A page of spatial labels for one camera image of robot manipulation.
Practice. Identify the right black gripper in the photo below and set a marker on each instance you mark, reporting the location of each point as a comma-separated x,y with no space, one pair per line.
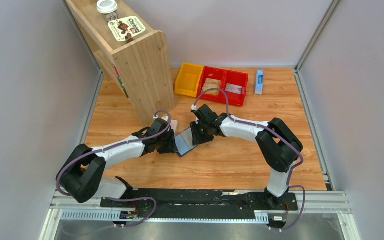
197,139

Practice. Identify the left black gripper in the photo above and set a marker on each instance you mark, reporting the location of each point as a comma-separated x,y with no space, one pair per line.
171,147

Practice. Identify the navy blue card holder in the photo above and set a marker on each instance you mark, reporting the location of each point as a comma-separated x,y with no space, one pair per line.
184,142

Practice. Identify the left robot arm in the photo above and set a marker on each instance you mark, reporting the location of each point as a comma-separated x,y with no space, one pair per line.
81,176

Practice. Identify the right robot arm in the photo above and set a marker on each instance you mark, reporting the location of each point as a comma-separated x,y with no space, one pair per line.
279,145

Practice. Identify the tan cards in bin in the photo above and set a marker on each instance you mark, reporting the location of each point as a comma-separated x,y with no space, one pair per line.
210,86

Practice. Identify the silver card in bin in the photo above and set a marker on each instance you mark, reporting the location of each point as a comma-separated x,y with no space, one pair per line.
234,89

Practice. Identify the red patterned tissue pack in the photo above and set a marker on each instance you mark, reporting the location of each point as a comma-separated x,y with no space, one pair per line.
174,125

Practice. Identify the yellow plastic bin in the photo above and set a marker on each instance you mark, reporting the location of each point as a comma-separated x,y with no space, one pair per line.
188,79

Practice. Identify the red plastic bin left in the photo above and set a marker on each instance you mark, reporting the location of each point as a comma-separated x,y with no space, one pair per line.
211,77

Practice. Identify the red plastic bin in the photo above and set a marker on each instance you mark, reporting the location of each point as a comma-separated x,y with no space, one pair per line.
237,78
211,77

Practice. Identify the red plastic bin right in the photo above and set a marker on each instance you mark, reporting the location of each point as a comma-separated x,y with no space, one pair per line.
237,78

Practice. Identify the blue white toothpaste box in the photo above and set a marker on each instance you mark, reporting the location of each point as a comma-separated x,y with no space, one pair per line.
259,82

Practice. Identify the wooden shelf unit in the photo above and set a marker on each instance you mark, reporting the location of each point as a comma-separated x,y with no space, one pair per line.
141,65

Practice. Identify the Chobani yogurt lid pack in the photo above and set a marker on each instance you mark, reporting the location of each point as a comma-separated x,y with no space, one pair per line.
126,28

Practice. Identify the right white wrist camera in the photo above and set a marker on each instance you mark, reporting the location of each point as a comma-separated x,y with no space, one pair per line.
194,108

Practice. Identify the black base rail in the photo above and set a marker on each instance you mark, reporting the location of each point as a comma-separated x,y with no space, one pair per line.
201,204

